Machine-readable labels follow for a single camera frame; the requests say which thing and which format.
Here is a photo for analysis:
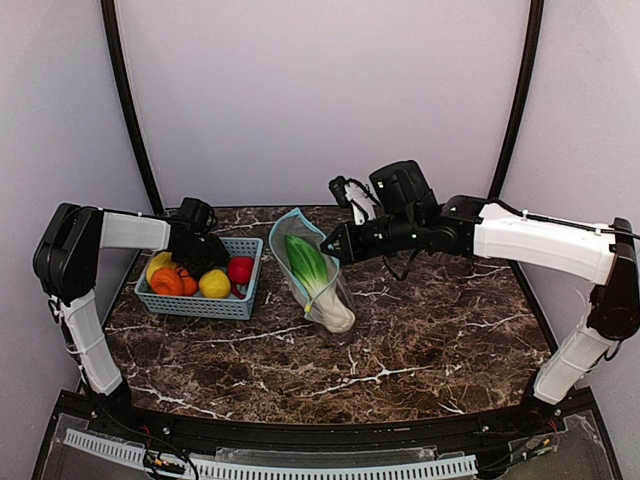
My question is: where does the light blue plastic basket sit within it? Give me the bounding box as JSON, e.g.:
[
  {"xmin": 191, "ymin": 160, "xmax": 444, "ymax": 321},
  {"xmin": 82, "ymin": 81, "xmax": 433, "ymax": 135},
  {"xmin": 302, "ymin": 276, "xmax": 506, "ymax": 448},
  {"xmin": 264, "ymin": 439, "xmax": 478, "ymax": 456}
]
[{"xmin": 134, "ymin": 237, "xmax": 264, "ymax": 321}]

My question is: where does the red chili pepper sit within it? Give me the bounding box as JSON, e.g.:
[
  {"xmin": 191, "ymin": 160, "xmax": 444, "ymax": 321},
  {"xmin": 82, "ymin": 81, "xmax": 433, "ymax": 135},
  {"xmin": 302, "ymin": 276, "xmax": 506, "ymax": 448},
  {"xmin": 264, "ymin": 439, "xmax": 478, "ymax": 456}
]
[{"xmin": 230, "ymin": 283, "xmax": 248, "ymax": 300}]

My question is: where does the light blue cable duct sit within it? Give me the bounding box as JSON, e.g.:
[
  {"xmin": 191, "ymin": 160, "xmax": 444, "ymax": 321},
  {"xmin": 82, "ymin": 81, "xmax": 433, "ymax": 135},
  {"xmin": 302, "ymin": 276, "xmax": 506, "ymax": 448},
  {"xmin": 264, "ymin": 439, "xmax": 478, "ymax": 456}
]
[{"xmin": 63, "ymin": 428, "xmax": 479, "ymax": 480}]

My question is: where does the clear zip top bag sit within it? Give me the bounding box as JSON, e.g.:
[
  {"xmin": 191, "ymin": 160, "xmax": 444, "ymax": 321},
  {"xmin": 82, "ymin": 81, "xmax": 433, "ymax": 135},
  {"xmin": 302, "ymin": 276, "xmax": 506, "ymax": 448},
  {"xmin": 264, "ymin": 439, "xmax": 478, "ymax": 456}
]
[{"xmin": 268, "ymin": 208, "xmax": 356, "ymax": 336}]

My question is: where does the red apple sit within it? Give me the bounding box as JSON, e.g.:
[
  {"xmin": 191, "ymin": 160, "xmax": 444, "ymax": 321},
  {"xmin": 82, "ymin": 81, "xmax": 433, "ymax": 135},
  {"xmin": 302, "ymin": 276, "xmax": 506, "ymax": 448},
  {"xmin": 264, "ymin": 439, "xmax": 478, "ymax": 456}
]
[{"xmin": 227, "ymin": 256, "xmax": 254, "ymax": 285}]

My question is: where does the black front rail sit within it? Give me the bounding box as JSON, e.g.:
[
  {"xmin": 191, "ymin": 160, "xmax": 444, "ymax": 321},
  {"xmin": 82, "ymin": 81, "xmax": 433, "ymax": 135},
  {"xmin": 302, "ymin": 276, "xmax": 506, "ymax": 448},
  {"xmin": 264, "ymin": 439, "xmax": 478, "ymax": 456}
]
[{"xmin": 58, "ymin": 389, "xmax": 594, "ymax": 453}]

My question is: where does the orange fruit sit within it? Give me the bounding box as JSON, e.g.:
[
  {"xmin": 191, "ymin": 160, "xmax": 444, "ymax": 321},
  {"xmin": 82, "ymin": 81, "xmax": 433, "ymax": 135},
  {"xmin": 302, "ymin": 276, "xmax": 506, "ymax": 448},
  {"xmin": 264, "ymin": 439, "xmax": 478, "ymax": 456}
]
[{"xmin": 149, "ymin": 267, "xmax": 184, "ymax": 296}]

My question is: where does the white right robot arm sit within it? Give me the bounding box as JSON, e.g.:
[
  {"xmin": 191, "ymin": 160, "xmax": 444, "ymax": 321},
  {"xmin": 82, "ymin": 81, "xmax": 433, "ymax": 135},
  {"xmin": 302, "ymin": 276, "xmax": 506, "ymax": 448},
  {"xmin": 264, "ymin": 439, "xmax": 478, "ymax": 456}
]
[{"xmin": 321, "ymin": 160, "xmax": 639, "ymax": 405}]

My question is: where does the yellow lemon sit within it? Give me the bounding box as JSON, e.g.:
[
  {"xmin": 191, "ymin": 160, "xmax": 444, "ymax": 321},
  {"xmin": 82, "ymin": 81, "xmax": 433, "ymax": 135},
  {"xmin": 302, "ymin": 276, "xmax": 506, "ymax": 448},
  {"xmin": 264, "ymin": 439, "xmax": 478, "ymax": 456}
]
[{"xmin": 199, "ymin": 269, "xmax": 231, "ymax": 299}]

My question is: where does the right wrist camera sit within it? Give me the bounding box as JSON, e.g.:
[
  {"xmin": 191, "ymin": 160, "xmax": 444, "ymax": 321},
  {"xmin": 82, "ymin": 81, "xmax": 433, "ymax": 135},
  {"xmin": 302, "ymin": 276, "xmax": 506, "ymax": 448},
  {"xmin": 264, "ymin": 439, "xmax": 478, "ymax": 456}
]
[{"xmin": 329, "ymin": 176, "xmax": 379, "ymax": 225}]

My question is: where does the small orange tangerine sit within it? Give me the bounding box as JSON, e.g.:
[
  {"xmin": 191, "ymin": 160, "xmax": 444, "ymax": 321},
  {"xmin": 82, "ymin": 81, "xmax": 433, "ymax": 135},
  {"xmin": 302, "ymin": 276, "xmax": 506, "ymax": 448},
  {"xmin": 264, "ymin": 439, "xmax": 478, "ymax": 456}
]
[{"xmin": 177, "ymin": 271, "xmax": 199, "ymax": 297}]

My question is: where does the yellow pear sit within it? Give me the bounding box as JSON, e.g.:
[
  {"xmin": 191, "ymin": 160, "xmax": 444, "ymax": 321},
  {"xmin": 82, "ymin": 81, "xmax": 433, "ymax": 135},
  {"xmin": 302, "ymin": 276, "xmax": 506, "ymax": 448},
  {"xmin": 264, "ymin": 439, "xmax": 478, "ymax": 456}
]
[{"xmin": 145, "ymin": 251, "xmax": 178, "ymax": 284}]

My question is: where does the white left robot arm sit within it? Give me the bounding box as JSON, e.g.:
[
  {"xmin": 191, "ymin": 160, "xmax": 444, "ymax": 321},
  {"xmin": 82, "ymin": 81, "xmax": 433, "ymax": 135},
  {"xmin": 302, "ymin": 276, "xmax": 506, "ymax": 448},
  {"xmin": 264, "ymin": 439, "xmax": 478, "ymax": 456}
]
[{"xmin": 33, "ymin": 197, "xmax": 230, "ymax": 396}]

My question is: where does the white garlic bulb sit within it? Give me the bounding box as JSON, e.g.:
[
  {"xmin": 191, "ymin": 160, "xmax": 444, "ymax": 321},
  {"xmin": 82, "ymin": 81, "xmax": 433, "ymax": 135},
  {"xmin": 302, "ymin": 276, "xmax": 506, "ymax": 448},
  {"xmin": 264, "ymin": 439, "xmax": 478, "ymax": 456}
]
[{"xmin": 285, "ymin": 234, "xmax": 355, "ymax": 334}]

